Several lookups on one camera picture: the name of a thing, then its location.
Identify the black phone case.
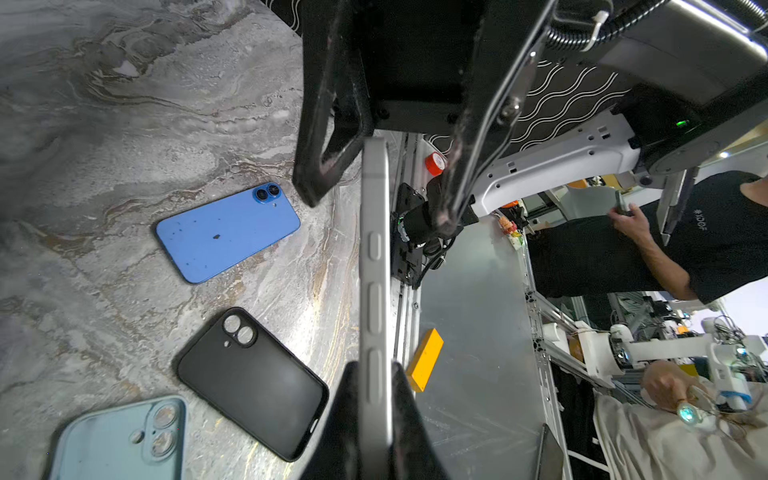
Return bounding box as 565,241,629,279
176,307,329,462

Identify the red tape roll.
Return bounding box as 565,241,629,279
424,151,447,177

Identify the light green phone case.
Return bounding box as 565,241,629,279
48,395,188,480

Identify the blue phone case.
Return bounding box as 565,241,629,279
155,182,300,284

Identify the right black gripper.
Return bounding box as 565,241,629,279
359,1,555,231

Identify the yellow block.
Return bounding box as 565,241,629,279
406,328,444,393

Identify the person in beige shirt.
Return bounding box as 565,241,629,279
593,361,767,479

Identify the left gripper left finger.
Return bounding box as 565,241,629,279
292,1,374,207

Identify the person in black shirt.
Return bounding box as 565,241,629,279
528,171,767,304

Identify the black smartphone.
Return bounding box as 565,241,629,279
358,137,393,479

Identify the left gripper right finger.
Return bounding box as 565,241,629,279
301,361,449,479

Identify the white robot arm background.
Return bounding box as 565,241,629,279
301,318,767,479

